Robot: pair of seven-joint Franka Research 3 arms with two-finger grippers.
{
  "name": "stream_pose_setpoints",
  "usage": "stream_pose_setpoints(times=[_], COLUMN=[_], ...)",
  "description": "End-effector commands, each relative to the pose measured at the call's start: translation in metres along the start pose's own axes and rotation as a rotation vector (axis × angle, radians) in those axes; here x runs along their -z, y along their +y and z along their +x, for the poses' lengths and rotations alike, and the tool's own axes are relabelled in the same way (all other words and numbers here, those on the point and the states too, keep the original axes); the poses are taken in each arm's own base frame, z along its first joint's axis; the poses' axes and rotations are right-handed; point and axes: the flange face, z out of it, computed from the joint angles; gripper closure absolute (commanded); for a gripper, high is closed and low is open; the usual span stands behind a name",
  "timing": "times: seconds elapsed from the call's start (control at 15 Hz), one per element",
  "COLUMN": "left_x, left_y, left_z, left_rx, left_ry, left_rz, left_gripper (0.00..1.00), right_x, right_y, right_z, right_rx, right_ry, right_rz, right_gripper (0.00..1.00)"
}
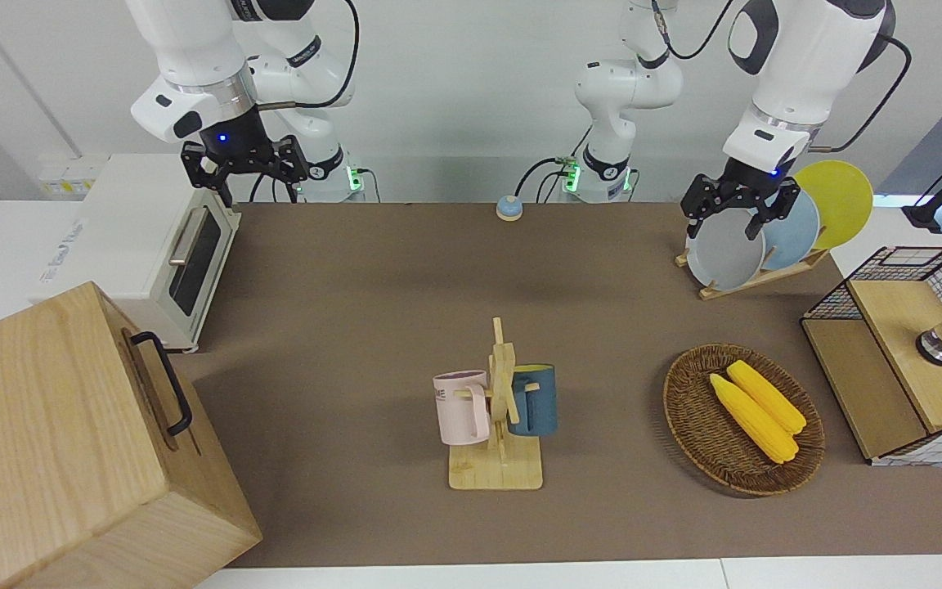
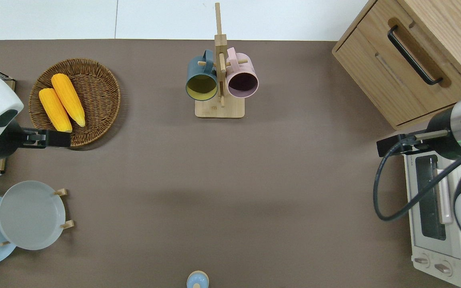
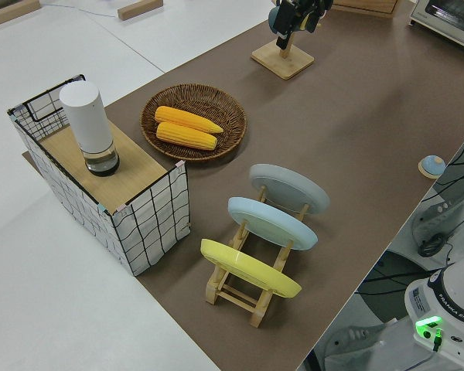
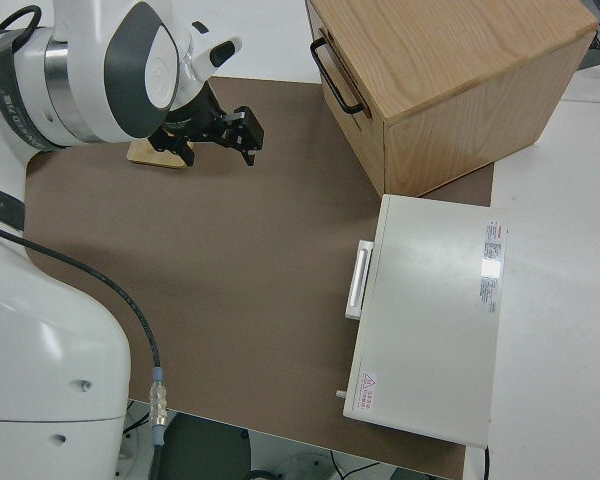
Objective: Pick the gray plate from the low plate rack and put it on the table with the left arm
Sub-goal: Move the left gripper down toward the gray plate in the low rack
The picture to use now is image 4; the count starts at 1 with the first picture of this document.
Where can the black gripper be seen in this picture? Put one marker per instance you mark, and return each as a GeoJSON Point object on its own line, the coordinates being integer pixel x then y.
{"type": "Point", "coordinates": [195, 117]}

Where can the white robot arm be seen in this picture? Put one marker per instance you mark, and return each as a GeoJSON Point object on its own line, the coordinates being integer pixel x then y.
{"type": "Point", "coordinates": [40, 350]}

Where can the small wooden block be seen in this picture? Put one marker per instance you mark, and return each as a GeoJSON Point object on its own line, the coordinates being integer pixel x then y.
{"type": "Point", "coordinates": [145, 154]}

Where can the brown table mat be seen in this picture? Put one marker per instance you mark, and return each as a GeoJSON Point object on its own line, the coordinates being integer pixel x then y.
{"type": "Point", "coordinates": [230, 250]}

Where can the wooden drawer cabinet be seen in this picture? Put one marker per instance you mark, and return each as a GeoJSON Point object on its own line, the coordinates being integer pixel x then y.
{"type": "Point", "coordinates": [455, 75]}

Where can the white countertop oven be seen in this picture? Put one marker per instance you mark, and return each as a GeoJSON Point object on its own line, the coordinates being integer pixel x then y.
{"type": "Point", "coordinates": [430, 320]}

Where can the grey round floor fixture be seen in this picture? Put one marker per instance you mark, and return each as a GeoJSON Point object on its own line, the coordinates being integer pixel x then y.
{"type": "Point", "coordinates": [307, 466]}

